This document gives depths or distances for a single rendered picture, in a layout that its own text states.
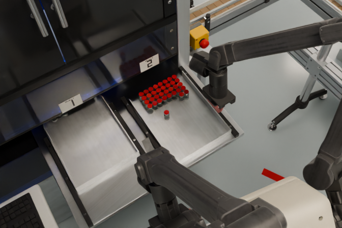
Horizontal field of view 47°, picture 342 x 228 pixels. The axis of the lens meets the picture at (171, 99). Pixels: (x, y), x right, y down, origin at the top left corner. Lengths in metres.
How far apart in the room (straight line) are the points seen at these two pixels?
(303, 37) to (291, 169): 1.57
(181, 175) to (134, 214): 1.55
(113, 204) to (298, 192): 0.71
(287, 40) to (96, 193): 0.85
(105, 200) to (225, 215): 0.83
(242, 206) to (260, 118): 1.97
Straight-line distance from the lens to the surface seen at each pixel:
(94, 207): 1.46
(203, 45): 1.63
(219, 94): 1.25
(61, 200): 2.10
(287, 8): 3.33
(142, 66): 1.55
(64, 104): 1.49
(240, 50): 1.12
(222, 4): 1.91
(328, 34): 0.96
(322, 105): 2.79
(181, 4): 1.44
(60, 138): 1.60
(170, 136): 1.53
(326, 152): 1.08
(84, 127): 1.60
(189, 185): 0.78
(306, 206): 0.92
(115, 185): 1.47
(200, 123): 1.56
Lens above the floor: 2.23
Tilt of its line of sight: 57 degrees down
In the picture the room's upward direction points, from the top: 4 degrees counter-clockwise
